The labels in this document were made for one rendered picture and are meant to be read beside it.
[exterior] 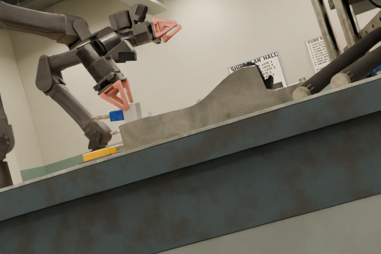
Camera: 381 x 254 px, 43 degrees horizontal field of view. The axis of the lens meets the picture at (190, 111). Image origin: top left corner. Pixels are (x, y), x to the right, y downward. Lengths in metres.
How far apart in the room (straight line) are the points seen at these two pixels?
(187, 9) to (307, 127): 8.50
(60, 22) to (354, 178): 0.91
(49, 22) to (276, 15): 7.50
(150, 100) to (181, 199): 8.52
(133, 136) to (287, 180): 0.70
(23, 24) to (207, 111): 0.50
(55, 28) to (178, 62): 7.70
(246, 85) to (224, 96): 0.06
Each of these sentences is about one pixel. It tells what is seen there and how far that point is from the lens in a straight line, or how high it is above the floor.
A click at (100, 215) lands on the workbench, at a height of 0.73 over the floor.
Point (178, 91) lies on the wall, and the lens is 8.92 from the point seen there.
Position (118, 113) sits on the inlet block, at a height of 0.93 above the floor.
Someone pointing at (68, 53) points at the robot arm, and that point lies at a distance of 1.75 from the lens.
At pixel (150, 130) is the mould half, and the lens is 1.22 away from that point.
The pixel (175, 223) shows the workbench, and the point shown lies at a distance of 0.60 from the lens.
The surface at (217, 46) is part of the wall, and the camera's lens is 8.77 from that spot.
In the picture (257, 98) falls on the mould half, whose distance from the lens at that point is 1.19.
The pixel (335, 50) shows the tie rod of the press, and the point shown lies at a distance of 2.51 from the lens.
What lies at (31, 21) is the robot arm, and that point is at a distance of 1.29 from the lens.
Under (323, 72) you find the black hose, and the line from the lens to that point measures 0.90.
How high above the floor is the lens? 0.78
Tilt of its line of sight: 4 degrees up
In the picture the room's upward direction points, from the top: 16 degrees counter-clockwise
